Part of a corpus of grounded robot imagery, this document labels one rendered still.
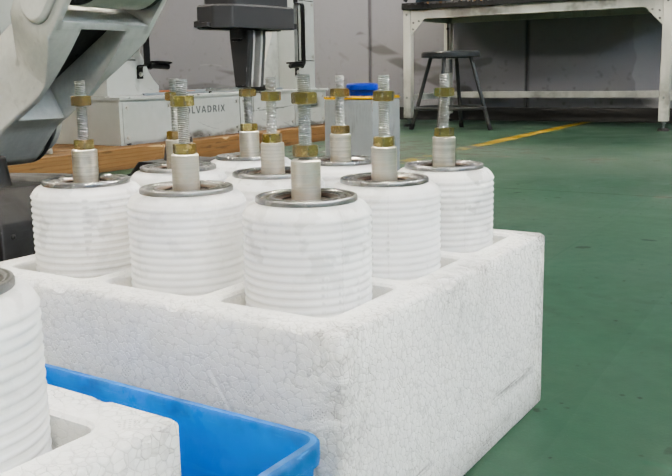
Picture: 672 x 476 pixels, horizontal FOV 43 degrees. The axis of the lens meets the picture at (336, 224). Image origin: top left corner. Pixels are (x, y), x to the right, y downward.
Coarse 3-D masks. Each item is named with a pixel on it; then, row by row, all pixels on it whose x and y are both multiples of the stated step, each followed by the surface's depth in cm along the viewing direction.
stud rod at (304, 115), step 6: (300, 78) 61; (306, 78) 61; (300, 84) 61; (306, 84) 61; (300, 90) 61; (306, 90) 61; (300, 108) 61; (306, 108) 61; (300, 114) 61; (306, 114) 61; (300, 120) 62; (306, 120) 61; (300, 126) 62; (306, 126) 61; (300, 132) 62; (306, 132) 62; (300, 138) 62; (306, 138) 62; (300, 144) 62; (306, 144) 62
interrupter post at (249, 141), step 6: (240, 132) 94; (246, 132) 94; (252, 132) 94; (258, 132) 94; (240, 138) 94; (246, 138) 94; (252, 138) 94; (258, 138) 94; (240, 144) 94; (246, 144) 94; (252, 144) 94; (258, 144) 94; (240, 150) 94; (246, 150) 94; (252, 150) 94; (258, 150) 94; (240, 156) 95; (246, 156) 94; (252, 156) 94; (258, 156) 95
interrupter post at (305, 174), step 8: (296, 160) 62; (304, 160) 62; (312, 160) 61; (296, 168) 62; (304, 168) 61; (312, 168) 61; (320, 168) 62; (296, 176) 62; (304, 176) 61; (312, 176) 62; (320, 176) 62; (296, 184) 62; (304, 184) 62; (312, 184) 62; (320, 184) 62; (296, 192) 62; (304, 192) 62; (312, 192) 62; (320, 192) 62; (304, 200) 62
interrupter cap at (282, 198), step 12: (264, 192) 64; (276, 192) 65; (288, 192) 65; (324, 192) 65; (336, 192) 64; (348, 192) 64; (264, 204) 60; (276, 204) 60; (288, 204) 59; (300, 204) 59; (312, 204) 59; (324, 204) 59; (336, 204) 60
